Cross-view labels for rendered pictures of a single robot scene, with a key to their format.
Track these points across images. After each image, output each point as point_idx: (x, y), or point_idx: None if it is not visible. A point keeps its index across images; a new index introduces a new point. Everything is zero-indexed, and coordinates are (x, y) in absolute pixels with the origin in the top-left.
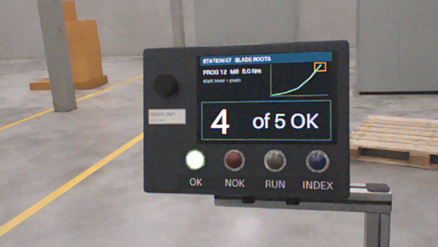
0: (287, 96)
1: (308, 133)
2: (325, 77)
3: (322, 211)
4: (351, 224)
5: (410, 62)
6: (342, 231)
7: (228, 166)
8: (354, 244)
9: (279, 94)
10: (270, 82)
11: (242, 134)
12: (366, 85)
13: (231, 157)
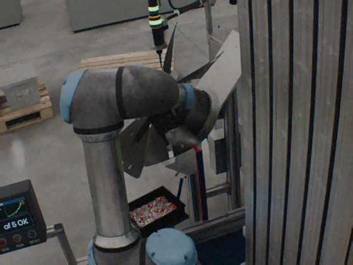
0: (13, 215)
1: (25, 225)
2: (24, 206)
3: (62, 158)
4: (81, 162)
5: (105, 2)
6: (76, 170)
7: (0, 245)
8: (86, 177)
9: (10, 215)
10: (5, 212)
11: (2, 233)
12: (77, 25)
13: (1, 242)
